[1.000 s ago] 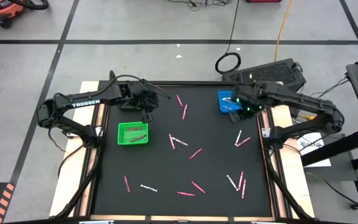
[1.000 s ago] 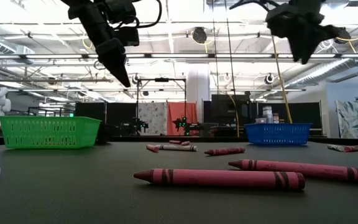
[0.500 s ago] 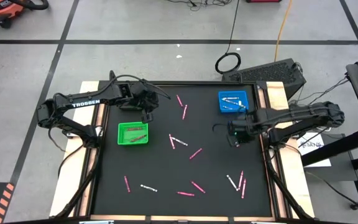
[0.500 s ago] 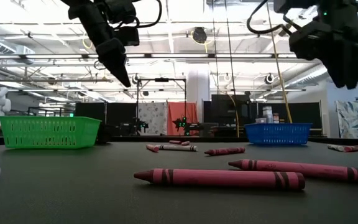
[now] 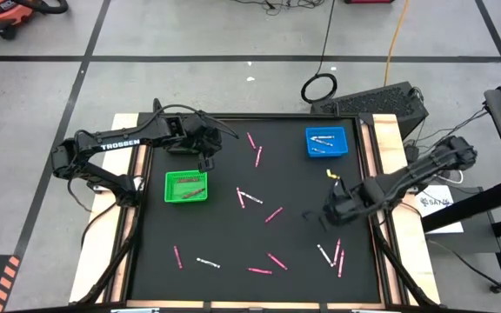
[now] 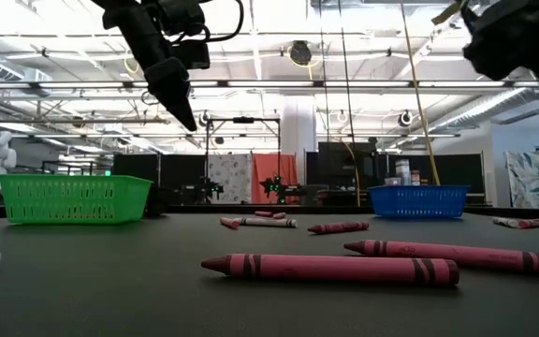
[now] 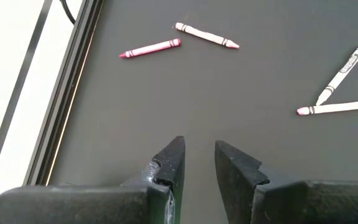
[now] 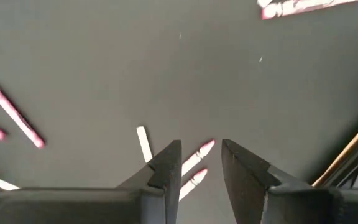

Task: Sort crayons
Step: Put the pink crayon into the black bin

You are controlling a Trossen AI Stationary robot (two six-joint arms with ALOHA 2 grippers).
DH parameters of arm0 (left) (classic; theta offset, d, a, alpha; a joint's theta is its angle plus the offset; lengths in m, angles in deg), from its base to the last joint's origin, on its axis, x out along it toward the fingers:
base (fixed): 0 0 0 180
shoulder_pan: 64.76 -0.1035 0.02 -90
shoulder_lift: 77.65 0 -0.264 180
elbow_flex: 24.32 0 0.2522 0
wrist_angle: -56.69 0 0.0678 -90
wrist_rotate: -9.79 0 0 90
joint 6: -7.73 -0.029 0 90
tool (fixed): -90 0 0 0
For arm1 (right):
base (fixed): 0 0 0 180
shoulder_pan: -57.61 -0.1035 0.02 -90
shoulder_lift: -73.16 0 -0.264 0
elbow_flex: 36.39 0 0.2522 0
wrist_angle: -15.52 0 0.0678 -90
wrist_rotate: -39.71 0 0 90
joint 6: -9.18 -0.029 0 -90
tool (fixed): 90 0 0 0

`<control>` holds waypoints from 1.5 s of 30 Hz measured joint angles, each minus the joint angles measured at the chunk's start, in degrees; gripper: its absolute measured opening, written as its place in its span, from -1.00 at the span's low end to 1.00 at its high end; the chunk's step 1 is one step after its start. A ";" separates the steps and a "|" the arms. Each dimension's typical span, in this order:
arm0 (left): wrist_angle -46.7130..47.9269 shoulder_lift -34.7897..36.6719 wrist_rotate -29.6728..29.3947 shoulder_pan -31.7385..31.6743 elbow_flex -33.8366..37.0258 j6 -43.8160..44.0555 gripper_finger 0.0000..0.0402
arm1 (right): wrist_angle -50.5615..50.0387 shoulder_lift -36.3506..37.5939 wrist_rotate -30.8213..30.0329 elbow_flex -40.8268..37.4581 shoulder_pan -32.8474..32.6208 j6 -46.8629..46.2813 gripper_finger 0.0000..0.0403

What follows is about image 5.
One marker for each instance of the black perforated computer tower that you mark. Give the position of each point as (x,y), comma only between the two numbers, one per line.
(376,102)

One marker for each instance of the black table frame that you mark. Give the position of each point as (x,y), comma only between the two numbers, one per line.
(255,116)

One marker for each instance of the black table mat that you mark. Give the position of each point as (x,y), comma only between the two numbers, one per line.
(233,235)

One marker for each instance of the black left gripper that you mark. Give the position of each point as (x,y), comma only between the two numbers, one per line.
(206,141)

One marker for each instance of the white paper sheet with logo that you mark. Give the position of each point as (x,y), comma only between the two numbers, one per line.
(446,195)

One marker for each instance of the green plastic basket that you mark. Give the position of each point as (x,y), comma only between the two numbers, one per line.
(174,187)

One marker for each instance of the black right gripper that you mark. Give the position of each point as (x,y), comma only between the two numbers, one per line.
(346,206)

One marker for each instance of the pink crayon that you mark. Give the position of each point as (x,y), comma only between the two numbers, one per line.
(259,271)
(177,257)
(251,140)
(194,193)
(188,180)
(277,261)
(341,263)
(336,252)
(258,156)
(274,215)
(240,197)

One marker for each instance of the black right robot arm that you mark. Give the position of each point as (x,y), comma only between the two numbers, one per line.
(411,174)

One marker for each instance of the orange black hazard tape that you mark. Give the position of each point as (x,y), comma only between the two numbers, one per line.
(4,284)

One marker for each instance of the blue plastic basket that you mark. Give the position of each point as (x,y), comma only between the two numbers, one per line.
(341,150)

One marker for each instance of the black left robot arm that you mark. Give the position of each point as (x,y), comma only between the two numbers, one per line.
(120,144)

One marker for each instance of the red floor object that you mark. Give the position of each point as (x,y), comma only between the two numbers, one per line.
(368,1)

